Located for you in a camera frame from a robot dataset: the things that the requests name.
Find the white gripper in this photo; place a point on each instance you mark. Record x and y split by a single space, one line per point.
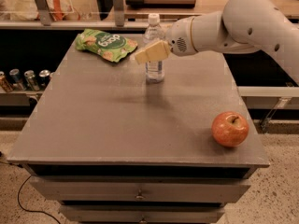
179 38

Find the clear plastic water bottle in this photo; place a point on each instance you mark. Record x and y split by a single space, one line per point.
154 70

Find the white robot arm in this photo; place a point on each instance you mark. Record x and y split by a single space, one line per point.
243 26

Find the green snack bag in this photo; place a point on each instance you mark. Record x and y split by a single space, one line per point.
111 47

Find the red apple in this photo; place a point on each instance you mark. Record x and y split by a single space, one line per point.
229 129

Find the clear plastic bag with orange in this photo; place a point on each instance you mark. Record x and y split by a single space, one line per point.
31 10

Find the grey drawer cabinet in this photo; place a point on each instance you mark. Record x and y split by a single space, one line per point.
100 132

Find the dark silver drink can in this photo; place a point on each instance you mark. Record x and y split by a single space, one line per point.
44 77

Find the blue silver drink can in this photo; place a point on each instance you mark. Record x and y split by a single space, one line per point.
16 75

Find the upper drawer brass knob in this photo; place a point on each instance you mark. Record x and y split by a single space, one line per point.
139 196

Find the drawer brass knob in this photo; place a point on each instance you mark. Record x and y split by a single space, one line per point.
139 196
143 221

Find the orange drink can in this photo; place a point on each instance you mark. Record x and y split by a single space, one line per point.
6 86

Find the lower drawer brass knob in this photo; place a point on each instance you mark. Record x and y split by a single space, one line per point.
143 221

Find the middle metal shelf bracket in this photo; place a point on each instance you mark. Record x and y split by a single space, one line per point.
119 12

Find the metal shelf bracket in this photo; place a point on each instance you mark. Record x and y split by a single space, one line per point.
280 104
44 12
119 12

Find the left metal shelf bracket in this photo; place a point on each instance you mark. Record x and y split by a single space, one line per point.
44 12

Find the lower metal shelf bracket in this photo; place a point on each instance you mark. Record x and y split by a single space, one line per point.
280 104

